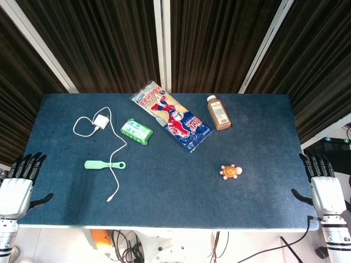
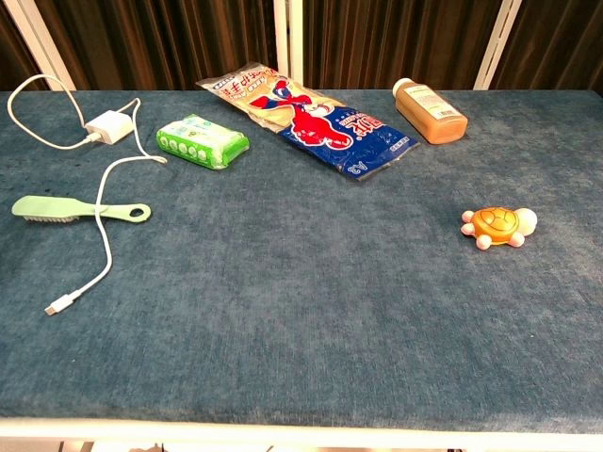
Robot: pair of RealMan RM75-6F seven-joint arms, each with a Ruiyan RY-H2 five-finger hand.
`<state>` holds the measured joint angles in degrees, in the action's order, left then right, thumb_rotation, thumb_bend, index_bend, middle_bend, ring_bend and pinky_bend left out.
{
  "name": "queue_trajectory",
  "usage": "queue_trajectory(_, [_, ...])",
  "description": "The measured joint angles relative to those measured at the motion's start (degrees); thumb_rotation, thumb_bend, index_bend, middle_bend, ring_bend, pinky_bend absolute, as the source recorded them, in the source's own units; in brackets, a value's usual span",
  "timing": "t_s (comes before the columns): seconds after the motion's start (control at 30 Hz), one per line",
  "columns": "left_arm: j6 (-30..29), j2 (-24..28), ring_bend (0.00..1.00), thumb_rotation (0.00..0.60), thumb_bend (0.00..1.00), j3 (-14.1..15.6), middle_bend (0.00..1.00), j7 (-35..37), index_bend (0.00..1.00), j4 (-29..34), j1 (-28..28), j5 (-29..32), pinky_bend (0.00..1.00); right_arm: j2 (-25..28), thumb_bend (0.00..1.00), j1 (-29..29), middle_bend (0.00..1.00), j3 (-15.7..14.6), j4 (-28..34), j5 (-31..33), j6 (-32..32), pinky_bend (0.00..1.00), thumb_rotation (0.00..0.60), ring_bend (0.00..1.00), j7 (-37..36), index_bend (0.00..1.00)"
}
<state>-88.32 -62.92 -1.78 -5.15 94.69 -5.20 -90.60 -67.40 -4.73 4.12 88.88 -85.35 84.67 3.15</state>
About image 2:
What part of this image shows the dark brown curtain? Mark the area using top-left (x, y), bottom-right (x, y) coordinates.
top-left (0, 0), bottom-right (603, 92)

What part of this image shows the white metal frame post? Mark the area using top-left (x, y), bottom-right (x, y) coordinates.
top-left (472, 0), bottom-right (524, 91)
top-left (3, 0), bottom-right (76, 92)
top-left (272, 0), bottom-right (305, 89)

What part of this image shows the blue table cloth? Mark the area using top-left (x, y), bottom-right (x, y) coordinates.
top-left (0, 88), bottom-right (603, 435)

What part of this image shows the light green brush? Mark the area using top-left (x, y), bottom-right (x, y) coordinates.
top-left (10, 195), bottom-right (153, 224)

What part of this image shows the white charging cable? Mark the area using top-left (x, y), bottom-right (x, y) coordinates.
top-left (6, 73), bottom-right (169, 316)

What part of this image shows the blue red glove package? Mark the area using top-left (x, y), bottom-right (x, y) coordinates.
top-left (195, 62), bottom-right (421, 182)

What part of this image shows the green wet wipes pack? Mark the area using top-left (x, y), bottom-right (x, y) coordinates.
top-left (155, 113), bottom-right (251, 171)

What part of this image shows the orange turtle toy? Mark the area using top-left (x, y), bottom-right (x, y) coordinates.
top-left (460, 206), bottom-right (539, 250)

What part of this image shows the white charger adapter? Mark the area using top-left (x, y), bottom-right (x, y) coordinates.
top-left (85, 109), bottom-right (134, 146)

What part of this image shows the orange liquid plastic bottle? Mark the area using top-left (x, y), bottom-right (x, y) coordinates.
top-left (392, 77), bottom-right (469, 145)

